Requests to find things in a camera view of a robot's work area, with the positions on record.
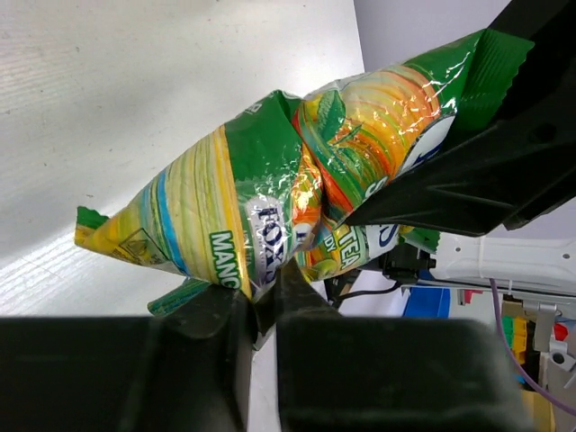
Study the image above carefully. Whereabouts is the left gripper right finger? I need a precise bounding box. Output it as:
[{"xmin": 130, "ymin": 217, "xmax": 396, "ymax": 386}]
[{"xmin": 256, "ymin": 262, "xmax": 534, "ymax": 431}]

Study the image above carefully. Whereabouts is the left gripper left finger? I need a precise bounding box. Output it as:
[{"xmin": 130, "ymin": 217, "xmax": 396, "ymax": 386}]
[{"xmin": 1, "ymin": 286, "xmax": 253, "ymax": 431}]

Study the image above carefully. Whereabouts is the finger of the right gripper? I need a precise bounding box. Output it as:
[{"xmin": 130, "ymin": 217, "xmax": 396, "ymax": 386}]
[{"xmin": 347, "ymin": 1, "xmax": 575, "ymax": 237}]

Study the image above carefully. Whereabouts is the green yellow snack packet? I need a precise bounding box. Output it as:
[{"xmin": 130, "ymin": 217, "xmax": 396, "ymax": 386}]
[{"xmin": 74, "ymin": 29, "xmax": 536, "ymax": 316}]

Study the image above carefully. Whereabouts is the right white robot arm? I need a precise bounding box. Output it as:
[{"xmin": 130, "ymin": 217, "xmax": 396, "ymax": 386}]
[{"xmin": 347, "ymin": 1, "xmax": 575, "ymax": 299}]

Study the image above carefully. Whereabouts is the blue plastic bin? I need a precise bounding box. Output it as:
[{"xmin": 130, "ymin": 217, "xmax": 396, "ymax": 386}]
[{"xmin": 403, "ymin": 287, "xmax": 451, "ymax": 318}]

